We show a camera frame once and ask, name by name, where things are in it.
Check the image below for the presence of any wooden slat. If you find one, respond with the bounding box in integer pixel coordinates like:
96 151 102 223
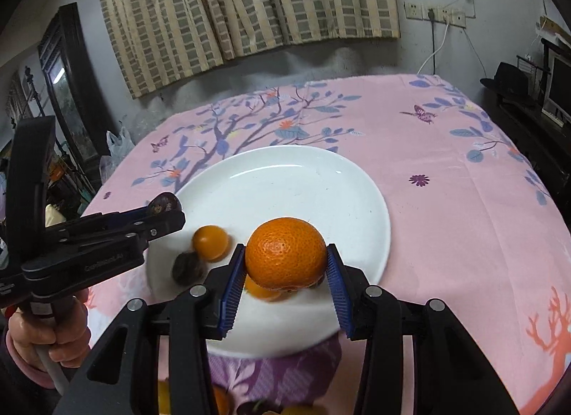
540 16 571 47

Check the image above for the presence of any large orange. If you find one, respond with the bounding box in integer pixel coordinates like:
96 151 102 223
244 217 328 289

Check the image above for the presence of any medium orange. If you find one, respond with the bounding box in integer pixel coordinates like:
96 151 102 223
243 274 295 303
212 384 233 415

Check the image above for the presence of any pink floral bedsheet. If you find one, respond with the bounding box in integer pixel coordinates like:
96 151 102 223
54 74 571 415

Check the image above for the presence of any yellow green tomato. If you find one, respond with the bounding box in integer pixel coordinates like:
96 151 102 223
279 404 326 415

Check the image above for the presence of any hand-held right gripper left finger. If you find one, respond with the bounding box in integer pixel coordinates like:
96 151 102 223
54 243 246 415

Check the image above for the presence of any clear plastic bag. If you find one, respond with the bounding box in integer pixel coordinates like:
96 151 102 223
99 118 135 184

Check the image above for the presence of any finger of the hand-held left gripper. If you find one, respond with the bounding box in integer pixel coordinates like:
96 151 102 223
47 210 186 243
82 206 153 225

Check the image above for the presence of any beige checked curtain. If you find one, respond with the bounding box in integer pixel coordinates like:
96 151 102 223
96 0 401 99

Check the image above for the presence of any black hat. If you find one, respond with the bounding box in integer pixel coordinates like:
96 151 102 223
480 62 536 106

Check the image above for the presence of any white power strip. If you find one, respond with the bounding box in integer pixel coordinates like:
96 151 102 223
424 7 467 29

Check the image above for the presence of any small orange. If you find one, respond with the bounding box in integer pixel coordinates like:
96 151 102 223
192 225 232 263

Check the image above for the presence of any white plate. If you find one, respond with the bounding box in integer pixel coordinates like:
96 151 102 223
146 145 391 359

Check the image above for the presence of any large dark plum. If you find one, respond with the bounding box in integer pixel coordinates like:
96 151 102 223
236 399 284 415

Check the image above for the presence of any white cable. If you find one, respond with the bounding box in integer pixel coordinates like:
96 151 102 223
417 22 450 76

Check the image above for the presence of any grey cable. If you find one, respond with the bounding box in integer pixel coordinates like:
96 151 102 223
429 18 438 74

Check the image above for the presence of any person's left hand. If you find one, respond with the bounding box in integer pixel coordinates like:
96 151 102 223
6 289 91 369

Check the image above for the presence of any dark wooden cabinet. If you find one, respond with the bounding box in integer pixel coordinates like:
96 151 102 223
38 2 112 184

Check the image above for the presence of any yellow orange fruit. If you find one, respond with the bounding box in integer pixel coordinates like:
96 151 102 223
157 379 172 415

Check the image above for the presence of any dark wooden desk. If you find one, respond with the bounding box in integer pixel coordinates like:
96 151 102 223
480 85 571 219

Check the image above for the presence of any computer monitor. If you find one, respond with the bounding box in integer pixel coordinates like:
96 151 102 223
542 47 571 123

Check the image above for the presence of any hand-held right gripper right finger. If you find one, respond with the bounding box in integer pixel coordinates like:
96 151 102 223
325 243 520 415

